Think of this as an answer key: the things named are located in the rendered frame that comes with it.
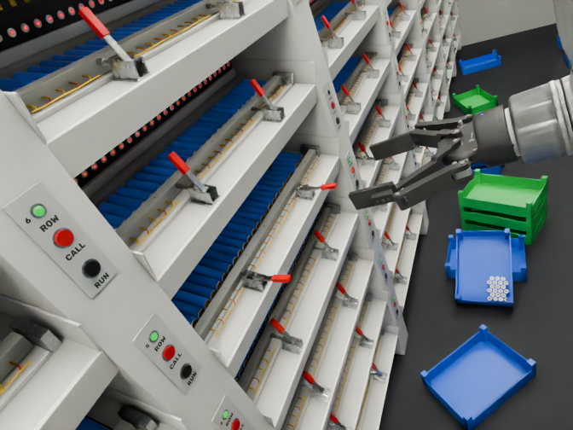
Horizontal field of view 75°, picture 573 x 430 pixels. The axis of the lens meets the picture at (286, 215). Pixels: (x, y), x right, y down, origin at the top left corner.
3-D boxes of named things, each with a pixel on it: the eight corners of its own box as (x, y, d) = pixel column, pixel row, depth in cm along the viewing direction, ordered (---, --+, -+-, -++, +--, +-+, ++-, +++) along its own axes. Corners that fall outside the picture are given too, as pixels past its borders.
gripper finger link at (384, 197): (410, 193, 51) (406, 206, 49) (376, 201, 54) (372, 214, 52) (406, 184, 50) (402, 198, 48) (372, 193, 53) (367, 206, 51)
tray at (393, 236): (414, 189, 178) (419, 165, 169) (390, 287, 137) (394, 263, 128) (372, 183, 185) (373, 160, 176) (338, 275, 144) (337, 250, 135)
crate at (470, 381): (483, 336, 140) (482, 323, 136) (536, 375, 124) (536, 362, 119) (423, 385, 134) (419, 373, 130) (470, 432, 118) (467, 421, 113)
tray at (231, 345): (339, 170, 100) (338, 138, 94) (232, 382, 59) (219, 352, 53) (271, 160, 107) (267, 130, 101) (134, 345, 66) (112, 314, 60)
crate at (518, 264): (523, 246, 165) (523, 234, 161) (526, 281, 151) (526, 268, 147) (450, 246, 180) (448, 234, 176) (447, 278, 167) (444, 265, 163)
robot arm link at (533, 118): (570, 129, 49) (518, 143, 53) (555, 66, 45) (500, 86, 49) (581, 168, 43) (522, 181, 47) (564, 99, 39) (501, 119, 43)
